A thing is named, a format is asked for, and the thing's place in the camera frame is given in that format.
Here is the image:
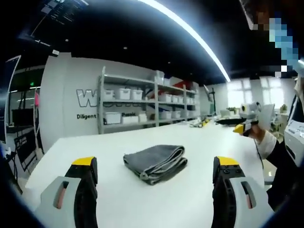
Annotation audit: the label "grey towel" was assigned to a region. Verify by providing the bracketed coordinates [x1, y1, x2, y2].
[123, 144, 188, 186]

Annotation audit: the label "black flat tray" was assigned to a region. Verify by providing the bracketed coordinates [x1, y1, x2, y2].
[215, 117, 241, 126]

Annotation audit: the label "person's right hand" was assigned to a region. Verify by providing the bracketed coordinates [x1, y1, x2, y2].
[246, 121, 266, 143]

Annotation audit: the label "bright window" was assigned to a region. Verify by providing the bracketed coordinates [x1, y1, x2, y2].
[227, 78, 253, 110]
[259, 76, 286, 108]

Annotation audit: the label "person in dark sleeve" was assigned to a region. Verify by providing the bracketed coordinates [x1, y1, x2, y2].
[265, 94, 304, 212]

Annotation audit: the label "black tripod stand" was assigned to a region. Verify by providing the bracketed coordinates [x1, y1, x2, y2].
[203, 84, 218, 117]

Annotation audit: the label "yellow tools on table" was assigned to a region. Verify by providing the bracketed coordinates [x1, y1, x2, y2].
[189, 117, 212, 128]

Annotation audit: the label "white chest-worn device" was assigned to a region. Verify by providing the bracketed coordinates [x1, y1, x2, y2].
[284, 119, 304, 167]

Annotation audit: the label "long ceiling light strip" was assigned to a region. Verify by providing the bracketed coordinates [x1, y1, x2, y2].
[137, 0, 231, 83]

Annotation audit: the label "grey metal shelf unit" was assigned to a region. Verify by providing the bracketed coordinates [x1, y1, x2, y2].
[97, 66, 200, 135]

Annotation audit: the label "person's head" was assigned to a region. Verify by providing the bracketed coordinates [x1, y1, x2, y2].
[239, 0, 273, 31]

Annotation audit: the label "white framed display board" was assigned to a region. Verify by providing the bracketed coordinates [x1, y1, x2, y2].
[4, 55, 22, 144]

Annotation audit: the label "group of white storage boxes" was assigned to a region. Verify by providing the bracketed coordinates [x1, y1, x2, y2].
[102, 70, 199, 124]

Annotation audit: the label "thin gripper cable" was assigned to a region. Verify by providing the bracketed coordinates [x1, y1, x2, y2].
[253, 139, 265, 168]

